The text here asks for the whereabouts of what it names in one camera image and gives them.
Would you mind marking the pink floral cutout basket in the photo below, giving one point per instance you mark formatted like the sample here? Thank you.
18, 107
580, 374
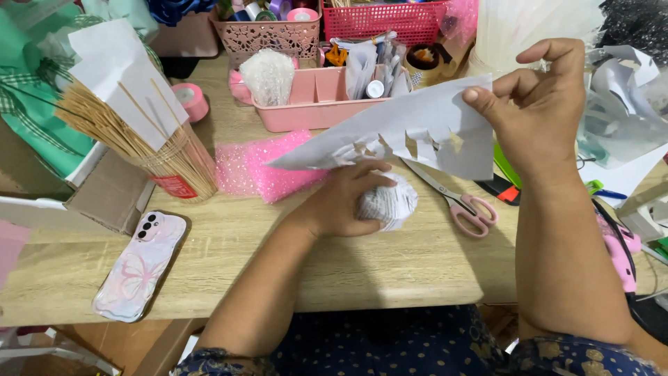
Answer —
269, 32

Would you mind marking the pink sparkly mesh fabric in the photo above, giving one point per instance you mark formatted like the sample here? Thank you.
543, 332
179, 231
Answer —
266, 167

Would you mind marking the white folded paper sheet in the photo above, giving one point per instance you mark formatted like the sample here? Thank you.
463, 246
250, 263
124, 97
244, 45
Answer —
122, 78

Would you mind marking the pink plastic organizer tray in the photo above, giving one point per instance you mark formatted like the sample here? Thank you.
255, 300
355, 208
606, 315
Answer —
318, 99

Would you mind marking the person's right hand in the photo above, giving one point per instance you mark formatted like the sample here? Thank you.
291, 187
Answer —
542, 112

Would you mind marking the person's left hand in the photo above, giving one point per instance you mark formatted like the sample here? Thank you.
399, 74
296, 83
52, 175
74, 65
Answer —
334, 201

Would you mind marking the pink hot glue gun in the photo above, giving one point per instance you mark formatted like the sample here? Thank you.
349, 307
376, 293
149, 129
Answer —
618, 250

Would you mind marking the bundle of bamboo skewers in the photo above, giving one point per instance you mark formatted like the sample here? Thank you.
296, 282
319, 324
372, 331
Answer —
146, 141

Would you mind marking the bundle of clear plastic sheets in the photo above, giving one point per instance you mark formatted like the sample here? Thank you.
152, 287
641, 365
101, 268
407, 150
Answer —
527, 29

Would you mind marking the newspaper ball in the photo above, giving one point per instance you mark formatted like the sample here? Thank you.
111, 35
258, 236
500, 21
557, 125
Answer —
389, 203

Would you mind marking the white cut paper sheet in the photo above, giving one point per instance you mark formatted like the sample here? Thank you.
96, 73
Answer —
402, 130

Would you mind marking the person's dark patterned clothing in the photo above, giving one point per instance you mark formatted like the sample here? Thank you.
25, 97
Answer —
417, 344

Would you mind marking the white foam net sleeve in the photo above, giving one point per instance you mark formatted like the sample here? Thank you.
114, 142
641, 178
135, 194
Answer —
267, 77

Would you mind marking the blue pen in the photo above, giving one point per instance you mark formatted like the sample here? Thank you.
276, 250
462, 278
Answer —
605, 192

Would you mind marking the brown packing tape roll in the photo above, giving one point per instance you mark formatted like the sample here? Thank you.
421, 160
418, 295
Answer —
425, 62

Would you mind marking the heap of crumpled clear wrap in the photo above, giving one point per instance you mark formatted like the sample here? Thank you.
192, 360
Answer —
623, 104

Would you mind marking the pink ribbon roll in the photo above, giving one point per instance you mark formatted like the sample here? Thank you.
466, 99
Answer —
190, 100

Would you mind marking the green and black utility knife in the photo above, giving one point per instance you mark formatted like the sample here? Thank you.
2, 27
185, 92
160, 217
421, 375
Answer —
503, 180

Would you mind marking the cardboard box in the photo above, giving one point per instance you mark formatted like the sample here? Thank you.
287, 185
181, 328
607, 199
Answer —
78, 193

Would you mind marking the red plastic mesh basket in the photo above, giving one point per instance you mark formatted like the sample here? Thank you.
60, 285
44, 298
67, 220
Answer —
383, 21

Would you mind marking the phone with butterfly case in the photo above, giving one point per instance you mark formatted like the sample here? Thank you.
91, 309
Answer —
140, 266

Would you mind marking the black dotted mesh fabric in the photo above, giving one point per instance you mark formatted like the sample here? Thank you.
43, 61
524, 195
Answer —
639, 23

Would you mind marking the green wrapping paper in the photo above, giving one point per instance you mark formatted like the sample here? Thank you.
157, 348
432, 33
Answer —
36, 89

